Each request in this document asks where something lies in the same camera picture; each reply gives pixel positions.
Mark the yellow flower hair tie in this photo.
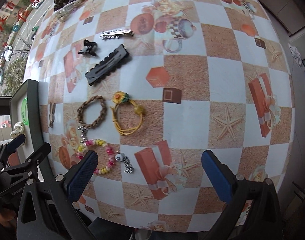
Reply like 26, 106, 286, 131
110, 90, 146, 137

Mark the small black claw clip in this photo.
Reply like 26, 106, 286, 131
78, 40, 97, 57

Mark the black scalloped snap clip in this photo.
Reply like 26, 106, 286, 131
85, 44, 131, 86

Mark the pink yellow spiral hair tie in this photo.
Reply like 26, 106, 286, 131
76, 139, 116, 175

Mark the green translucent bangle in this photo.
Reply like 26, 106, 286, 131
21, 98, 29, 125

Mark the checkered patterned tablecloth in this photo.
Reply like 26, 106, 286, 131
25, 0, 295, 232

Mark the left operator hand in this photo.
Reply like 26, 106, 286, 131
0, 209, 16, 228

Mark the silver bear charm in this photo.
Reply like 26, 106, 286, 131
78, 126, 88, 143

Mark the white polka dot scrunchie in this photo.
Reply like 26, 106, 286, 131
10, 121, 24, 139

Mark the green-rimmed white tray box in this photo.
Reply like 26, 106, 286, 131
9, 78, 54, 183

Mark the brown braided hair tie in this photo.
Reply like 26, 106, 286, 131
77, 95, 108, 130

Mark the silver star hair clip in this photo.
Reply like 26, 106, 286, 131
100, 29, 134, 40

